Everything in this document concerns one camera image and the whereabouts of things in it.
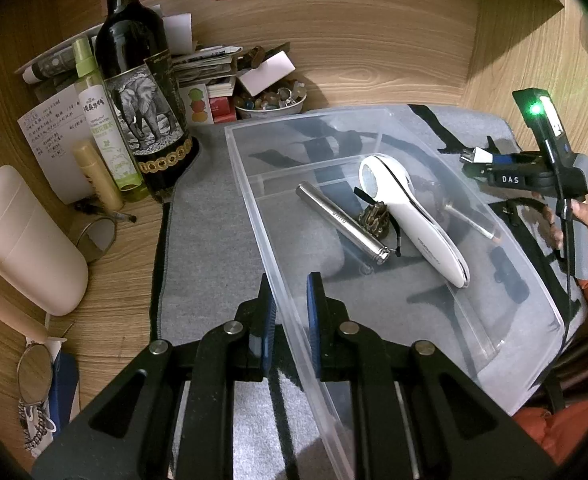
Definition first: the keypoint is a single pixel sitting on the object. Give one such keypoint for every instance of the clear plastic storage bin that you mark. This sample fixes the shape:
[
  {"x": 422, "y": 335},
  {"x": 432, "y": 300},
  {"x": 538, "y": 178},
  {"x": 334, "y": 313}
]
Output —
[{"x": 503, "y": 330}]

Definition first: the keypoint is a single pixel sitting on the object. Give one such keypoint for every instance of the bronze metal keychain ornament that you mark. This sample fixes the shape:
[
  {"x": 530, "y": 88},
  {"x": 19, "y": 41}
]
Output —
[{"x": 377, "y": 220}]

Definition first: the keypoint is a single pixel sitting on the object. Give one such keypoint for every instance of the dark wine bottle elephant label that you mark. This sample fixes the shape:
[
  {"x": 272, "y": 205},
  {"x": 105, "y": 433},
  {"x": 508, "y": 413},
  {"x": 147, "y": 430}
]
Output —
[{"x": 134, "y": 58}]

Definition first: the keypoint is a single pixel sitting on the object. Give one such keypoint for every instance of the silver metal cylinder tube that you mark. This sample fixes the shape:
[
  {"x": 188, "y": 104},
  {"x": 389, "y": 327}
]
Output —
[{"x": 347, "y": 226}]

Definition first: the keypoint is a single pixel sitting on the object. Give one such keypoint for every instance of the thin silver pen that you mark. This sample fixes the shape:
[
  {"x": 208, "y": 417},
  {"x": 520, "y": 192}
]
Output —
[{"x": 476, "y": 221}]

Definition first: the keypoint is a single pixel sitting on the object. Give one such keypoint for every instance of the green spray bottle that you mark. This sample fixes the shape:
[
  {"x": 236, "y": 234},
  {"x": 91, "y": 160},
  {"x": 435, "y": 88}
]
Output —
[{"x": 103, "y": 124}]

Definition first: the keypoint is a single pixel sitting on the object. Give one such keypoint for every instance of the white marker pen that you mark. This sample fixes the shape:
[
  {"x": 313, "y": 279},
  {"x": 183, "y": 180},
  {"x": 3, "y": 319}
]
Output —
[{"x": 61, "y": 64}]

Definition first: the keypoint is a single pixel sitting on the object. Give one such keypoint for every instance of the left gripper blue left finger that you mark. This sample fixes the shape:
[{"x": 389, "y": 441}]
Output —
[{"x": 266, "y": 313}]

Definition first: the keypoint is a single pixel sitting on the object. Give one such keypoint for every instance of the white handwritten paper note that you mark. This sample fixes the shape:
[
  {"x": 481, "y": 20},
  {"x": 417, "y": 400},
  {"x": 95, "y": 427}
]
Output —
[{"x": 51, "y": 130}]

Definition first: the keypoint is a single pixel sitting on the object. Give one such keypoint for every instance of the stack of books and papers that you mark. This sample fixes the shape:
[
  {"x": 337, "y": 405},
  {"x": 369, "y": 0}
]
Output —
[{"x": 207, "y": 79}]

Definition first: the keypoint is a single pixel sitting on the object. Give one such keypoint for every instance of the white handheld massager device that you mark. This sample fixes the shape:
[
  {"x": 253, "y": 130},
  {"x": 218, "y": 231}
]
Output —
[{"x": 387, "y": 181}]

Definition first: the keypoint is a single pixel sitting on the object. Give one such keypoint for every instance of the bowl of small stones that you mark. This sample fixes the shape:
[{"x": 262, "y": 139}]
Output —
[{"x": 285, "y": 98}]

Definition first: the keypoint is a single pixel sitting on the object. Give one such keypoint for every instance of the white folded card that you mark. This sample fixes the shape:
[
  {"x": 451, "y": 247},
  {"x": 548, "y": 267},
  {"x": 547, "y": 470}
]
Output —
[{"x": 269, "y": 72}]

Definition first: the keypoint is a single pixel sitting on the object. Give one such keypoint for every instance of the person's right hand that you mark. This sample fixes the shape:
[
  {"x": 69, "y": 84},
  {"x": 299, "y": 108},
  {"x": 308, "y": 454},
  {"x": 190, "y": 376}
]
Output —
[{"x": 580, "y": 211}]

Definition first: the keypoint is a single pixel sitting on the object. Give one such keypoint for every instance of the yellow lip balm tube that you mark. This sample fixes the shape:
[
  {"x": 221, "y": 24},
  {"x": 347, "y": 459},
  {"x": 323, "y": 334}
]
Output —
[{"x": 92, "y": 166}]

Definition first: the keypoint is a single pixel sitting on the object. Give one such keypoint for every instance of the grey mat with black letters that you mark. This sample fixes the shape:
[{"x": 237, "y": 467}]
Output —
[{"x": 208, "y": 262}]

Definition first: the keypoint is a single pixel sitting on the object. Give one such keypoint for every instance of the round mirror with chain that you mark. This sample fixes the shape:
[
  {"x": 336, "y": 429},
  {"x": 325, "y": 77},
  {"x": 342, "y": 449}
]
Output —
[{"x": 35, "y": 377}]

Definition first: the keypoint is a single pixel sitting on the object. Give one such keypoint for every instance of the round eyeglasses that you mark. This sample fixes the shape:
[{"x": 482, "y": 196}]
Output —
[{"x": 94, "y": 228}]

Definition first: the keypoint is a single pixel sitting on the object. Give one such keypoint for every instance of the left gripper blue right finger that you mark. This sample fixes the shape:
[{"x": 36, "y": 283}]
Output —
[{"x": 318, "y": 322}]

